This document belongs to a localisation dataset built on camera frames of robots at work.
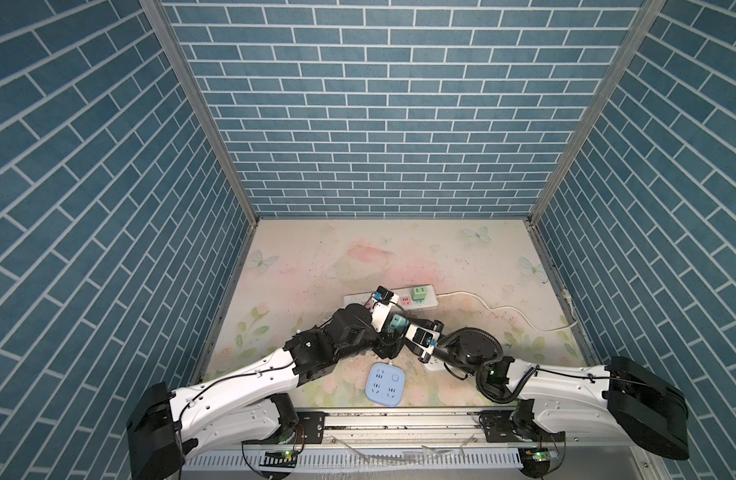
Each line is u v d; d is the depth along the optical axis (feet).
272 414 2.06
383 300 2.03
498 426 2.42
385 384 2.60
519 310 3.10
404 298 3.11
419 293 3.00
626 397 1.39
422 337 1.96
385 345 2.13
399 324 2.31
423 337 1.96
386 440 2.41
